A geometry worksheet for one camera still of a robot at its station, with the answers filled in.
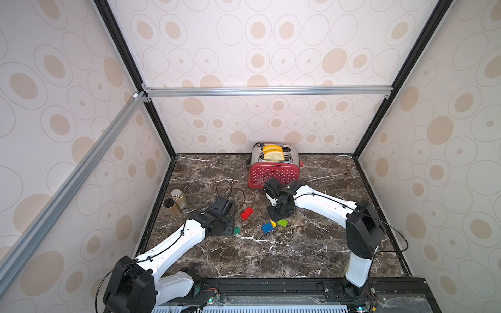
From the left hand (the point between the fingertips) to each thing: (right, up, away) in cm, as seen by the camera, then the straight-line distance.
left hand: (232, 226), depth 82 cm
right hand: (+18, +1, +3) cm, 18 cm away
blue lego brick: (+15, -3, +7) cm, 17 cm away
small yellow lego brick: (+18, -1, +6) cm, 19 cm away
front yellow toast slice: (+18, +31, +11) cm, 38 cm away
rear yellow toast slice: (+18, +35, +13) cm, 41 cm away
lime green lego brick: (+23, -1, +9) cm, 25 cm away
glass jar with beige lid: (-26, +11, +8) cm, 29 cm away
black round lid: (-33, +8, +15) cm, 37 cm away
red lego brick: (+6, +3, +12) cm, 14 cm away
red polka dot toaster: (+12, +24, +10) cm, 29 cm away
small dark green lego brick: (+1, -4, +8) cm, 9 cm away
